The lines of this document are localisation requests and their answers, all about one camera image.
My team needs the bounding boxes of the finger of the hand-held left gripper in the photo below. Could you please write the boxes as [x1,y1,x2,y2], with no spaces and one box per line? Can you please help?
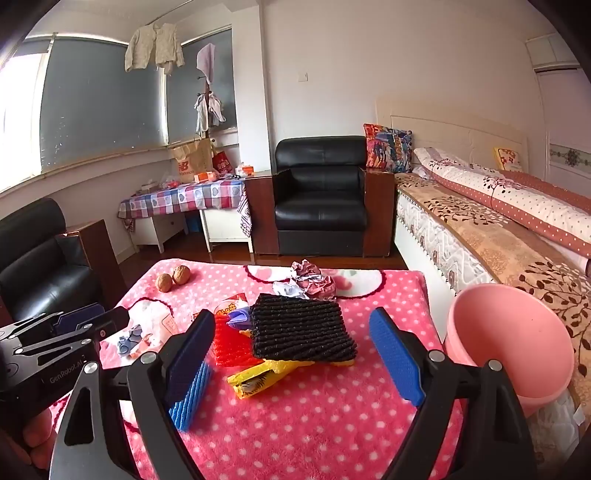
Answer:
[14,306,131,365]
[0,302,108,344]

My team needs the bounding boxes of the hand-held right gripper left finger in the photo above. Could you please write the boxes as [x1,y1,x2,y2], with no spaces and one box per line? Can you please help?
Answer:
[48,308,218,480]

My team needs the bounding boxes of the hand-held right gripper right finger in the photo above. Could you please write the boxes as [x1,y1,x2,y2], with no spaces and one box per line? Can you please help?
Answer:
[368,307,539,480]

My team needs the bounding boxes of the red foam net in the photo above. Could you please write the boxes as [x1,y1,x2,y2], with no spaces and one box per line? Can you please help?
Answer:
[211,323,254,367]

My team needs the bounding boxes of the clear printed snack wrapper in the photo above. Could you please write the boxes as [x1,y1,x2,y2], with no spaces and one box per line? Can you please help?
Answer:
[213,293,252,324]

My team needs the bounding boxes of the yellow plastic bag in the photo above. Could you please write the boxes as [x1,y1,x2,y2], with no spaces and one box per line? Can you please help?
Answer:
[226,355,356,400]

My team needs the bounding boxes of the black foam net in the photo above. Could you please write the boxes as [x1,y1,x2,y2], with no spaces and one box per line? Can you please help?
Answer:
[249,293,358,363]

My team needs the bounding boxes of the maroon paper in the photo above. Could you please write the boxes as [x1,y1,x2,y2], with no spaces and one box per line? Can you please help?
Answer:
[290,259,338,301]

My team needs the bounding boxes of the pink plastic basin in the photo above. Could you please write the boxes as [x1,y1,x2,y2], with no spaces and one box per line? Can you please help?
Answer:
[443,284,575,411]

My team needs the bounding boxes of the white paper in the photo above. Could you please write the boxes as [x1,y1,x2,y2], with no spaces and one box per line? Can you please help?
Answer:
[271,279,305,301]

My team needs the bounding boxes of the person's left hand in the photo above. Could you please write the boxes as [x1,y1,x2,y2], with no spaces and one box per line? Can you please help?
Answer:
[21,406,58,469]

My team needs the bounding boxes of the black leather armchair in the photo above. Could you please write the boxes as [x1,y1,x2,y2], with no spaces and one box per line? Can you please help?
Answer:
[245,135,395,258]
[0,198,125,324]

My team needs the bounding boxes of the pink polka dot blanket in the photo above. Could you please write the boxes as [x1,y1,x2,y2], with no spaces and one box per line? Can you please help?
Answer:
[46,258,467,480]

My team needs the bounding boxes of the white drawer table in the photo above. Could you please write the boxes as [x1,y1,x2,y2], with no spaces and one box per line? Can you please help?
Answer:
[134,212,188,254]

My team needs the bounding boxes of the white cabinet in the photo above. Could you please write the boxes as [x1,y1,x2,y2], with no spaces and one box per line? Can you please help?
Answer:
[201,208,254,253]

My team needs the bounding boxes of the checkered tablecloth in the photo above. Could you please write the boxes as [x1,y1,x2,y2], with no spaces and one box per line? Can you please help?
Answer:
[117,178,254,238]

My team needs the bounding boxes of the brown leaf pattern bedspread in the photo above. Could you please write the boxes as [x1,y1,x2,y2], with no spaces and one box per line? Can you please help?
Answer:
[394,172,591,370]

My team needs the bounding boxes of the brown paper bag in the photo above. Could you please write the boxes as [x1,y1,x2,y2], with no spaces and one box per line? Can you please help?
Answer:
[168,137,214,183]

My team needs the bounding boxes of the red bag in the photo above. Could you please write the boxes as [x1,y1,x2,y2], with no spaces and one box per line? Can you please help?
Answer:
[211,150,234,176]

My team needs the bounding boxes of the white tree print quilt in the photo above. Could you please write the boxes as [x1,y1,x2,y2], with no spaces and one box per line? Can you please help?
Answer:
[412,147,591,259]

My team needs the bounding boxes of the colourful printed cushion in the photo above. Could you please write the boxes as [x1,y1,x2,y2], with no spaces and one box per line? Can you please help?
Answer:
[363,123,413,175]

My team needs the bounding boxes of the grey roller blind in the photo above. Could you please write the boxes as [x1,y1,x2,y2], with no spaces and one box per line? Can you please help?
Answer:
[39,37,167,174]
[166,28,238,144]

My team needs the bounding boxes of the yellow flower pillow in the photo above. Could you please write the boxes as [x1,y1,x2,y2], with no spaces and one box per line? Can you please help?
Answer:
[493,147,525,172]

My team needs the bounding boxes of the cream bed headboard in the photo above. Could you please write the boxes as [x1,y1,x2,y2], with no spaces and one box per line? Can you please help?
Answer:
[375,96,529,171]

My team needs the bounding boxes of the white clothes on rack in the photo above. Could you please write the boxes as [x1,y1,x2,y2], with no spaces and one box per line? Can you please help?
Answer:
[194,90,227,137]

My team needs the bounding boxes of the wooden coat rack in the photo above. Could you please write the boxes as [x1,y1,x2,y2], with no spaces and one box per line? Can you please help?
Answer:
[194,44,227,139]

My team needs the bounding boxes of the pink hanging cloth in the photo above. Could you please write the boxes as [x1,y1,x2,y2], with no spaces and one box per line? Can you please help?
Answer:
[196,43,218,86]

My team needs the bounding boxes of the cream knitted cardigan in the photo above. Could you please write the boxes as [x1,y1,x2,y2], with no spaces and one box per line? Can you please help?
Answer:
[124,22,185,75]

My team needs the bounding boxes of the white sliding door wardrobe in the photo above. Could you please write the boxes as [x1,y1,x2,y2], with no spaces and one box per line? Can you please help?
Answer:
[526,34,591,185]

